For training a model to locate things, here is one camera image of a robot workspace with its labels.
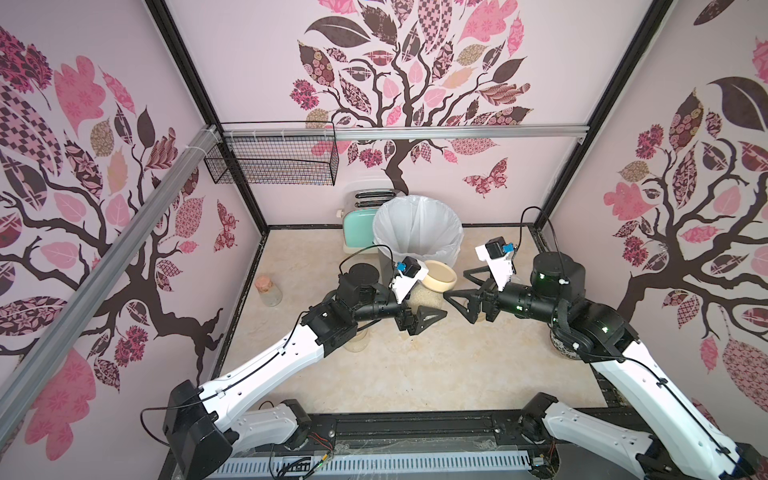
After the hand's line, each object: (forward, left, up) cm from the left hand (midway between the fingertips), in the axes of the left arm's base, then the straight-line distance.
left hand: (436, 305), depth 64 cm
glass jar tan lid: (+1, +19, -23) cm, 30 cm away
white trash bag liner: (+36, +1, -12) cm, 38 cm away
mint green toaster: (+43, +21, -11) cm, 49 cm away
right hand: (+2, -4, +7) cm, 8 cm away
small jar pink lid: (+20, +50, -27) cm, 60 cm away
